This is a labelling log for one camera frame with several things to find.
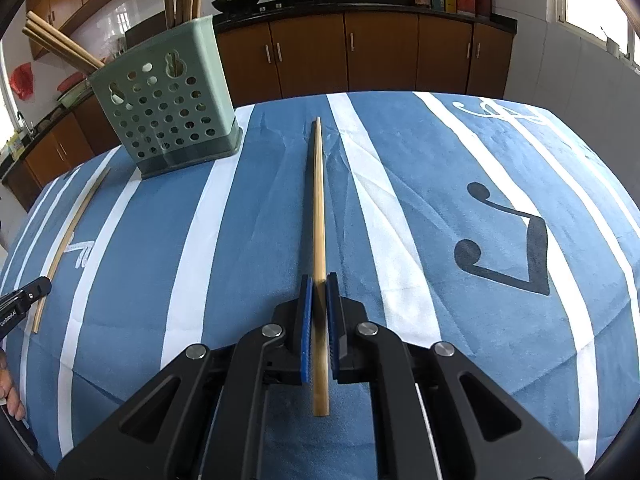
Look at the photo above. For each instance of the white cup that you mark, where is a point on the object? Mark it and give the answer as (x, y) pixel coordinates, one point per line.
(613, 47)

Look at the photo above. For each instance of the person's left hand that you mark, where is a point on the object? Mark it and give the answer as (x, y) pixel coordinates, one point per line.
(9, 385)

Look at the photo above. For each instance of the red basin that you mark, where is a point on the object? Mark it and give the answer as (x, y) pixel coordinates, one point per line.
(72, 81)

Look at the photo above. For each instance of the green perforated utensil holder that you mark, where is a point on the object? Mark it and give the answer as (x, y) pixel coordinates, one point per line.
(170, 110)

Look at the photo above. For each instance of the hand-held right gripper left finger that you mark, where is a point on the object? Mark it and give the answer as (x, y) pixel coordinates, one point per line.
(306, 340)

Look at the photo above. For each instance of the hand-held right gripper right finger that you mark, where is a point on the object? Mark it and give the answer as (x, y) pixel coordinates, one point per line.
(335, 345)

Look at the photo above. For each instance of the hanging red plastic bag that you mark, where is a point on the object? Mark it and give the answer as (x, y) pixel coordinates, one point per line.
(22, 80)

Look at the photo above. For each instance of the silver box appliance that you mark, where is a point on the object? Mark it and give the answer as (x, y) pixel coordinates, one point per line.
(142, 35)

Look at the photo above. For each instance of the black gas stove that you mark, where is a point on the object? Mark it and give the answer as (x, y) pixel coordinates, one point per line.
(280, 8)

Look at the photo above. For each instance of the yellow green box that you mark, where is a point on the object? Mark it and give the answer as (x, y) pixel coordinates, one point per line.
(15, 146)

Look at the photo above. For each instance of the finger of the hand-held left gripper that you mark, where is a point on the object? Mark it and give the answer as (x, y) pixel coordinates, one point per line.
(30, 294)

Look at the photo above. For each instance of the wooden base cabinets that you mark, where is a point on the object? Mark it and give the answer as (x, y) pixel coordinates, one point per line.
(380, 50)

